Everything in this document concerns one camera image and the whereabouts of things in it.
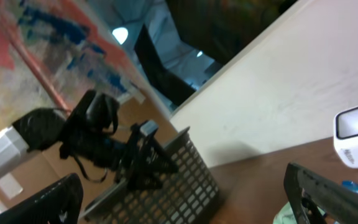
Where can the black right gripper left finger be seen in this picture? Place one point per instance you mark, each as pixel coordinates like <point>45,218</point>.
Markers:
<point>58,203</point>

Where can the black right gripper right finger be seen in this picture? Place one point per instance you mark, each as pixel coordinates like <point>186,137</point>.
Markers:
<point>308,193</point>

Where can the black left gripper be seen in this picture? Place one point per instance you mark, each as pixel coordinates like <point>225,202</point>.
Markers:
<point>88,132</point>

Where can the grey plastic basket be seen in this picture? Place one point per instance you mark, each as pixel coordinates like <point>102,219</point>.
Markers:
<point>155,183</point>

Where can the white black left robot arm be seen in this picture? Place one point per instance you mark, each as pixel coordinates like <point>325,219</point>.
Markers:
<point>34,132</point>

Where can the mint green wipes pack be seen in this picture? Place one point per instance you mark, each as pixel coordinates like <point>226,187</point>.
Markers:
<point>285,215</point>

